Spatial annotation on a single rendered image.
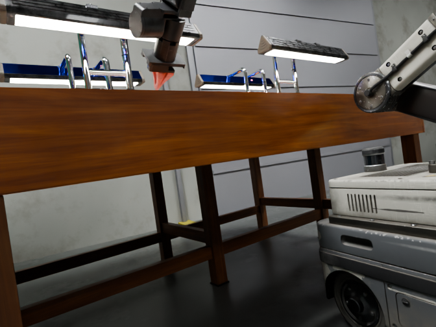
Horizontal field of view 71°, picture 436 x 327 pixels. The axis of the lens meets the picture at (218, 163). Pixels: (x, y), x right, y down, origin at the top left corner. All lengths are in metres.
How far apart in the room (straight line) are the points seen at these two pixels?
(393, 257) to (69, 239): 2.56
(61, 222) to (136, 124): 2.34
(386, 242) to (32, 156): 0.82
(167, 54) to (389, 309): 0.87
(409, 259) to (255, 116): 0.52
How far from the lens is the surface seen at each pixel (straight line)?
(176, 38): 0.80
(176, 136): 0.73
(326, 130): 1.12
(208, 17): 3.66
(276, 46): 1.49
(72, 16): 1.06
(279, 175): 3.70
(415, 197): 0.89
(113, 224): 3.01
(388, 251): 0.92
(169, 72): 0.84
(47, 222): 2.97
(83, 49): 1.23
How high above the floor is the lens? 0.59
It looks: 1 degrees down
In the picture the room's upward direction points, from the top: 8 degrees counter-clockwise
